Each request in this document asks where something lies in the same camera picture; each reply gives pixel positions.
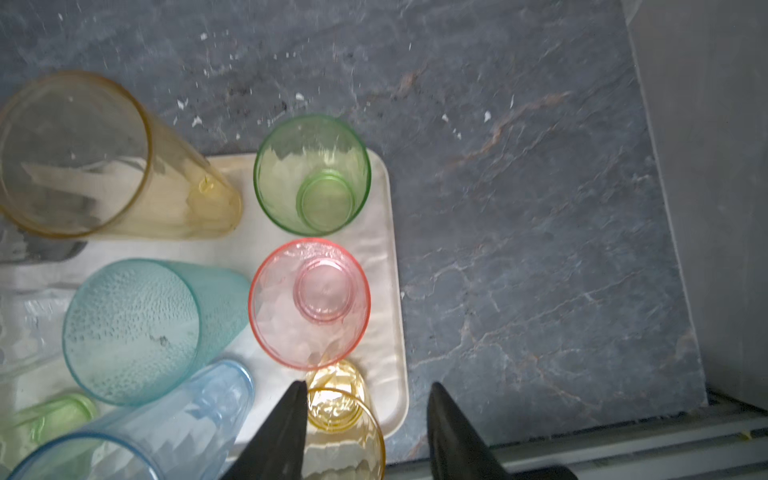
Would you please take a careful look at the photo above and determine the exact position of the dark grey tumbler glass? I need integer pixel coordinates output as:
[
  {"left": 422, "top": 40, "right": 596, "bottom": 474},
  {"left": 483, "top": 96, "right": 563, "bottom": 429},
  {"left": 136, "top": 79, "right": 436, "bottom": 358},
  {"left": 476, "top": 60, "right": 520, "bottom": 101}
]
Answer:
[{"left": 1, "top": 217, "right": 87, "bottom": 265}]

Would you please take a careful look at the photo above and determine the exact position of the clear tumbler glass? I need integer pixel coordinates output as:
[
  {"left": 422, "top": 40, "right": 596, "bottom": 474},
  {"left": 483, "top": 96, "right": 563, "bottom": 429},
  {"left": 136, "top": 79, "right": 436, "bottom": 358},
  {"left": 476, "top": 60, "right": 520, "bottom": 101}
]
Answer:
[{"left": 1, "top": 288, "right": 75, "bottom": 383}]

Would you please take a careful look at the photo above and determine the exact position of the pink glass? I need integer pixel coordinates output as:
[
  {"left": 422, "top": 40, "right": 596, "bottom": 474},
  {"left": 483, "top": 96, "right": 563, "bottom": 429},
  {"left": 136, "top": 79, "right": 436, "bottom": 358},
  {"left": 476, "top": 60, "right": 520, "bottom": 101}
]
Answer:
[{"left": 248, "top": 238, "right": 371, "bottom": 371}]

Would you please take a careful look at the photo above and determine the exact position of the short yellow glass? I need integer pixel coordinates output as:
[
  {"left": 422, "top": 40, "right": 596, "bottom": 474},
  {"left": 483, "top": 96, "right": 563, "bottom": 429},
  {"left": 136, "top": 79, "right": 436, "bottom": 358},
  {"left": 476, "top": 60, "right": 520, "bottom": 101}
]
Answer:
[{"left": 302, "top": 360, "right": 386, "bottom": 479}]

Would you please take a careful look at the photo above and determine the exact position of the small green glass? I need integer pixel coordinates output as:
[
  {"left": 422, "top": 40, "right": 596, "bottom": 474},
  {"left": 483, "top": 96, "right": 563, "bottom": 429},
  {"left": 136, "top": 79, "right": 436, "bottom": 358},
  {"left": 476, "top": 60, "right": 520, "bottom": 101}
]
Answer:
[{"left": 253, "top": 114, "right": 372, "bottom": 237}]

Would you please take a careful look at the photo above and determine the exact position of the tall green tumbler glass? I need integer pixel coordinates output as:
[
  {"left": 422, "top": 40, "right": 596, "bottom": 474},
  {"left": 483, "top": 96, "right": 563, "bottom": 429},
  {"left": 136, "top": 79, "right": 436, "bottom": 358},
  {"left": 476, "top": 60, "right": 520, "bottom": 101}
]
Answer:
[{"left": 1, "top": 393, "right": 100, "bottom": 479}]

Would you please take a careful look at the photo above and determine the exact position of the blue tumbler glass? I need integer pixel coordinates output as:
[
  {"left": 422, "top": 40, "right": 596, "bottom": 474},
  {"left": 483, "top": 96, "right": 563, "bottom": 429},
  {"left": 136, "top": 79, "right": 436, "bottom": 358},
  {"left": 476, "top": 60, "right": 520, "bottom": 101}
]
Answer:
[{"left": 9, "top": 360, "right": 255, "bottom": 479}]

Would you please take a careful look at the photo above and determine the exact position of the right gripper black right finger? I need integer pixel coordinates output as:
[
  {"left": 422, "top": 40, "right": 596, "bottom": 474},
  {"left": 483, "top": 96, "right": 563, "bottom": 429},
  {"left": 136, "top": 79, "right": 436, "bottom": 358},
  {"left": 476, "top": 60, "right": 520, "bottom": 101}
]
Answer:
[{"left": 427, "top": 382, "right": 577, "bottom": 480}]

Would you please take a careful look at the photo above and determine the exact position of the beige plastic tray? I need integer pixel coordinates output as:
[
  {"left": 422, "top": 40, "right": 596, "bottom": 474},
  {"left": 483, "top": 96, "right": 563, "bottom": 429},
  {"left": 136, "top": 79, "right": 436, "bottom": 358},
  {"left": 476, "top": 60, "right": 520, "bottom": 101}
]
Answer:
[{"left": 1, "top": 152, "right": 409, "bottom": 459}]

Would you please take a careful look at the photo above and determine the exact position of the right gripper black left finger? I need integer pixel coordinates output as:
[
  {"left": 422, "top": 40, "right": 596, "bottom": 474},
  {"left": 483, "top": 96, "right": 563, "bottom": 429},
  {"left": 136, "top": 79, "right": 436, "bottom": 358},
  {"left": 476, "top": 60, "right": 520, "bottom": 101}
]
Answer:
[{"left": 222, "top": 381, "right": 308, "bottom": 480}]

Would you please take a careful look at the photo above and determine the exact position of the tall amber tumbler glass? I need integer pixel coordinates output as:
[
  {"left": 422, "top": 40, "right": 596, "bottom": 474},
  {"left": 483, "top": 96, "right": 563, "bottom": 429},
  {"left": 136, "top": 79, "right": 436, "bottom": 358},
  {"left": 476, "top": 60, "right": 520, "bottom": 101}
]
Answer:
[{"left": 1, "top": 71, "right": 243, "bottom": 240}]

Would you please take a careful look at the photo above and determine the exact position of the teal textured cup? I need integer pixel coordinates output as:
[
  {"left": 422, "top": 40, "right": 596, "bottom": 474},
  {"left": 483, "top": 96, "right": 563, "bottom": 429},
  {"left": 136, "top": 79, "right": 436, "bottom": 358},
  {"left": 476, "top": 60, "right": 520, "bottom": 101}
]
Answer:
[{"left": 62, "top": 258, "right": 250, "bottom": 406}]

